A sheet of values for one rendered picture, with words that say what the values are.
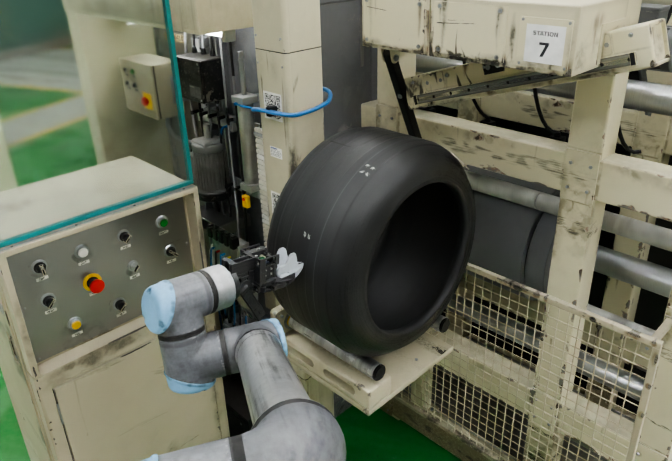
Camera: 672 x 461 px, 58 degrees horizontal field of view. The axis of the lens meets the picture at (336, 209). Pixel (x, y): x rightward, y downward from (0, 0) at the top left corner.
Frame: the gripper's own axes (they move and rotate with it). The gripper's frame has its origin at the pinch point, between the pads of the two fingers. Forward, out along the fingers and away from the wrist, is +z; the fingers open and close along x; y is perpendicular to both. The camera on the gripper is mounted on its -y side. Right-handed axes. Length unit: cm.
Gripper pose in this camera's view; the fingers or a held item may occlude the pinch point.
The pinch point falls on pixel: (298, 268)
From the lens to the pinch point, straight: 139.9
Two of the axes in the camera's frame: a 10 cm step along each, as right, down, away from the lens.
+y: 0.6, -9.4, -3.4
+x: -7.0, -2.9, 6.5
